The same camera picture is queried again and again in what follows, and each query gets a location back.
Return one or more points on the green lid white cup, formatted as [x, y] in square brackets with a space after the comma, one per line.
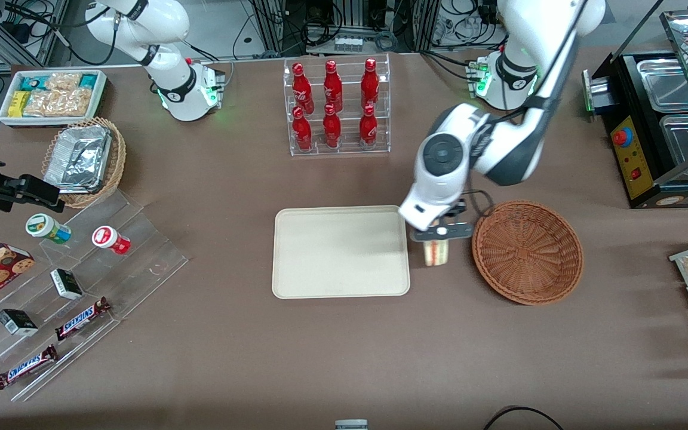
[45, 227]

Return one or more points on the red cola bottle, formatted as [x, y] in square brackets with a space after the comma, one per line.
[332, 86]
[369, 83]
[332, 130]
[302, 131]
[301, 86]
[368, 128]

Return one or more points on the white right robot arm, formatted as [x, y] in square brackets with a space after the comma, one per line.
[168, 27]

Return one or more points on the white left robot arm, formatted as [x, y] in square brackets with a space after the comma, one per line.
[439, 156]

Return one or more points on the white rectangular snack bin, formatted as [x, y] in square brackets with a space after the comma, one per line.
[5, 116]

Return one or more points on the oval brown wicker basket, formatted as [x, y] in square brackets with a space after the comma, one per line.
[118, 164]

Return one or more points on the clear rice cracker bag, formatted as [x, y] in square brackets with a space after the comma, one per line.
[63, 80]
[57, 103]

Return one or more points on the black food warmer machine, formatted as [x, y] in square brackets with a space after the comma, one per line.
[639, 179]

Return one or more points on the small grey device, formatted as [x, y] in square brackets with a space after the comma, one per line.
[351, 424]

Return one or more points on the yellow snack pack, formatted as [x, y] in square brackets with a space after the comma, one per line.
[18, 103]

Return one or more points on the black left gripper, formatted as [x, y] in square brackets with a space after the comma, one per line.
[457, 209]

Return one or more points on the red lid white cup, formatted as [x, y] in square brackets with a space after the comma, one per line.
[110, 239]

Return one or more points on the teal snack pack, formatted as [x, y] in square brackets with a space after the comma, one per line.
[88, 80]
[33, 82]

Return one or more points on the triangular sandwich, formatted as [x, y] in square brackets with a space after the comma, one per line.
[437, 253]

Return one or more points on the white power strip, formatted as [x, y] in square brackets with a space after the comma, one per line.
[349, 43]

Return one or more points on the round brown wicker basket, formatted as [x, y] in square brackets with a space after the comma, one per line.
[526, 251]

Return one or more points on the clear acrylic stepped stand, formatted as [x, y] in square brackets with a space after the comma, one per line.
[141, 251]

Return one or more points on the clear acrylic bottle rack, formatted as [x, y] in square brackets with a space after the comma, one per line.
[339, 149]

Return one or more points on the brown Snickers bar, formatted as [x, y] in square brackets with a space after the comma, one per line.
[24, 367]
[81, 318]

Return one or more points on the silver foil container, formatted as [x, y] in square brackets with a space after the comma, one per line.
[78, 158]

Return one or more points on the small black carton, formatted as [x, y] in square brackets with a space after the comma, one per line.
[66, 283]
[17, 322]

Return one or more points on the beige rectangular tray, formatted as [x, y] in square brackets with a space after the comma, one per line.
[340, 251]

